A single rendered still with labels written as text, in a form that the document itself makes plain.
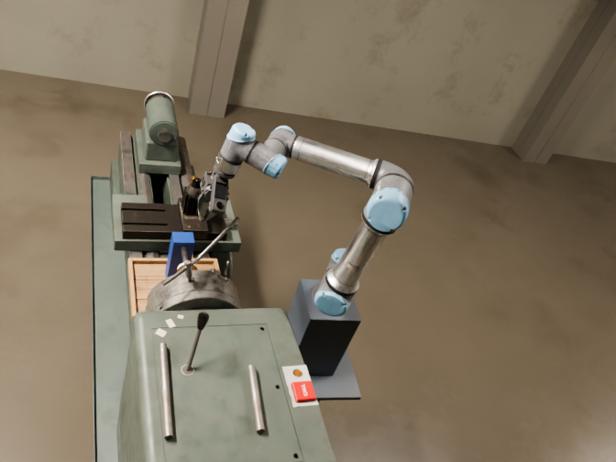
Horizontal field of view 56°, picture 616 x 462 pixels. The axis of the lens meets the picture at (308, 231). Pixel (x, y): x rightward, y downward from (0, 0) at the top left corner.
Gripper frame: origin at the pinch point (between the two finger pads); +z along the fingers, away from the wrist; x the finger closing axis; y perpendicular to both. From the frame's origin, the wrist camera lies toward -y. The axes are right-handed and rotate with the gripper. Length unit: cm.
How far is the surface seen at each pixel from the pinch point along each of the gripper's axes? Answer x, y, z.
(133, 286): 8, 14, 50
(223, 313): -6.4, -28.9, 11.5
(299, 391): -22, -59, 7
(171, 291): 6.1, -15.8, 18.7
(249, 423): -7, -67, 11
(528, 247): -337, 135, 73
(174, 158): -15, 94, 41
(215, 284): -7.2, -15.0, 13.7
